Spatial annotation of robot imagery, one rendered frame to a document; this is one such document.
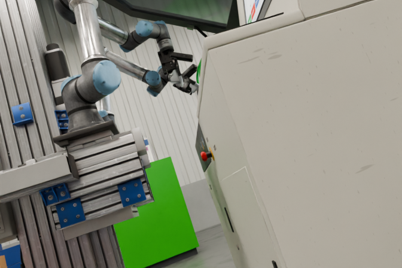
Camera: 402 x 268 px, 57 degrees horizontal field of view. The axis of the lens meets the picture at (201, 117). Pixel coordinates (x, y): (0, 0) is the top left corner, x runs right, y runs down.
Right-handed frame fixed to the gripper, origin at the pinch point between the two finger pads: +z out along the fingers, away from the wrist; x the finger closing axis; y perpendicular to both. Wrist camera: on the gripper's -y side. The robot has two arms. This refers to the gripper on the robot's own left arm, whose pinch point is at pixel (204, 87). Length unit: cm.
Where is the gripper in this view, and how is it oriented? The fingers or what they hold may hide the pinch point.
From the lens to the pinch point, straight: 198.8
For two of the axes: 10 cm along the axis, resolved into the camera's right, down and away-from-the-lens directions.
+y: -4.4, 9.0, 0.8
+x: -5.8, -2.1, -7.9
